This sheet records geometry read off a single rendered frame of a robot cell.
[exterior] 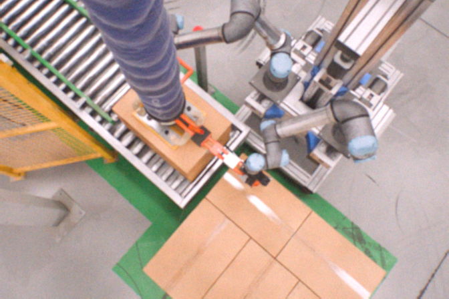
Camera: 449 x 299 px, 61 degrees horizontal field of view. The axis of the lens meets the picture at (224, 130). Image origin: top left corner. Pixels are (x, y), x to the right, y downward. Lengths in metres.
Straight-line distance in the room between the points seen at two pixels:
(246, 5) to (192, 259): 1.60
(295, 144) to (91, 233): 1.74
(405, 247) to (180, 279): 1.81
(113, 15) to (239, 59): 2.44
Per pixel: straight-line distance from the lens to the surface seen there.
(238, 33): 1.78
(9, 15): 3.40
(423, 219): 3.55
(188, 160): 2.22
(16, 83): 1.84
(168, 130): 2.25
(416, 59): 3.91
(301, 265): 2.65
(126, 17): 1.11
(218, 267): 2.59
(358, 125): 1.64
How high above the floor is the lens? 3.13
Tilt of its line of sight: 75 degrees down
